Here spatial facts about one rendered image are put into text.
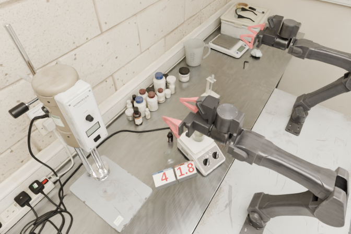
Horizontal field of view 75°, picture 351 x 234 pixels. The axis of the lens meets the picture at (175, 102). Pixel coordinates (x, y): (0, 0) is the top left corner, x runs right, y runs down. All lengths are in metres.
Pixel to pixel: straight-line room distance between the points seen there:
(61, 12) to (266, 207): 0.95
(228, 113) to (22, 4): 0.68
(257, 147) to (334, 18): 1.64
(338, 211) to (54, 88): 0.70
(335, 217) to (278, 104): 0.84
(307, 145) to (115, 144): 0.94
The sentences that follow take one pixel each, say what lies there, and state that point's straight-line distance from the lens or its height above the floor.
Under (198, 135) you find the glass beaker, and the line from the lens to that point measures 1.00.
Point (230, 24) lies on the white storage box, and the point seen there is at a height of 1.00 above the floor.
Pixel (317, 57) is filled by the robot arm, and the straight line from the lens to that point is 1.13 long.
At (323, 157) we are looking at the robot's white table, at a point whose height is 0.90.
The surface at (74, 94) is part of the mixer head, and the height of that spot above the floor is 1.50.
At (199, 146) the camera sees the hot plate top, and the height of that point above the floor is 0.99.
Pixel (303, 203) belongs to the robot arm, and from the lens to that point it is 0.77.
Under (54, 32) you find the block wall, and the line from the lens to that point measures 0.94.
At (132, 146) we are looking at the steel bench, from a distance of 1.15.
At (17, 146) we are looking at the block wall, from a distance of 1.06.
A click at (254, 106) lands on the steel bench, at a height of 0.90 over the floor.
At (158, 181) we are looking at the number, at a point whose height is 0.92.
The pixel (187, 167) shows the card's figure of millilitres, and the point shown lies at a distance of 1.05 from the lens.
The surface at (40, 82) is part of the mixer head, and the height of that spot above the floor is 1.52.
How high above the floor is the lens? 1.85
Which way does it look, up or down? 46 degrees down
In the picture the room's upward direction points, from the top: straight up
